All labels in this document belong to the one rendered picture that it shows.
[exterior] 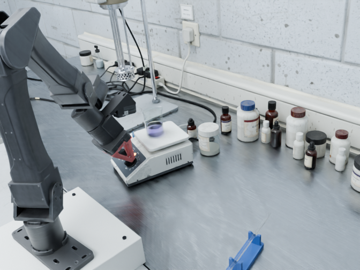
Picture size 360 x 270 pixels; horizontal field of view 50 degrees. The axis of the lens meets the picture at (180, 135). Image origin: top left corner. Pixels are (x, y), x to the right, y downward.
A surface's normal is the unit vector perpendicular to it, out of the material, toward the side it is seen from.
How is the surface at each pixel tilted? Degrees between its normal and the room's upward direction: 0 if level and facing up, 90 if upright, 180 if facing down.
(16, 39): 87
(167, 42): 90
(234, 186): 0
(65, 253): 3
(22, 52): 87
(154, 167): 90
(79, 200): 3
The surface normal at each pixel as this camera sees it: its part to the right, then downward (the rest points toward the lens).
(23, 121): 0.96, 0.00
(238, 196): -0.09, -0.87
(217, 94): -0.76, 0.37
